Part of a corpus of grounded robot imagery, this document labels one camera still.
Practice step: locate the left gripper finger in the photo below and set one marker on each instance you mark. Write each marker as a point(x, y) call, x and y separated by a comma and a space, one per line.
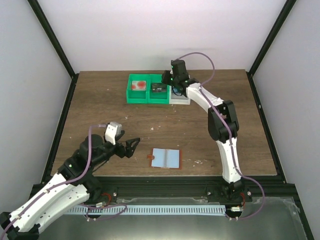
point(119, 136)
point(130, 146)

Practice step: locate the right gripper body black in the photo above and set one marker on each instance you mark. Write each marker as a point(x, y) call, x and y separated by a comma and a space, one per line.
point(167, 81)

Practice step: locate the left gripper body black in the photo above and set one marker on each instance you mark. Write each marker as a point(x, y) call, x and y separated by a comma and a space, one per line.
point(121, 152)

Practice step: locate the black vip credit card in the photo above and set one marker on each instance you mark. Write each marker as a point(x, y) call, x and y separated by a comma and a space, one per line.
point(157, 87)

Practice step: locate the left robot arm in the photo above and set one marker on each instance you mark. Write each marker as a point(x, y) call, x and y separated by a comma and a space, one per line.
point(73, 184)

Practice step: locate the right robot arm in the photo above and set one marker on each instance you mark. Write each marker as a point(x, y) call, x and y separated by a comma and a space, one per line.
point(222, 123)

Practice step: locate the red white card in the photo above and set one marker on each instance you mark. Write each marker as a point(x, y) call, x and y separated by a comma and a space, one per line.
point(138, 85)

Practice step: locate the white bin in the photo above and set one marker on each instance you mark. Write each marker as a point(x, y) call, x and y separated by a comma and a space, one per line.
point(178, 100)

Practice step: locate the green double bin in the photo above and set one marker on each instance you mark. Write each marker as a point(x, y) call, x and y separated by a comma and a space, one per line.
point(146, 97)

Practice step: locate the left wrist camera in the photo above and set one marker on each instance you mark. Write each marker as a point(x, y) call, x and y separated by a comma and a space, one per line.
point(113, 130)

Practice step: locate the black aluminium frame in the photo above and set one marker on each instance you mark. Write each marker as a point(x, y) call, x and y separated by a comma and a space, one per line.
point(180, 186)

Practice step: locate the light blue slotted cable duct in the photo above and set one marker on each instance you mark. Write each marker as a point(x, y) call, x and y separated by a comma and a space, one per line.
point(153, 210)

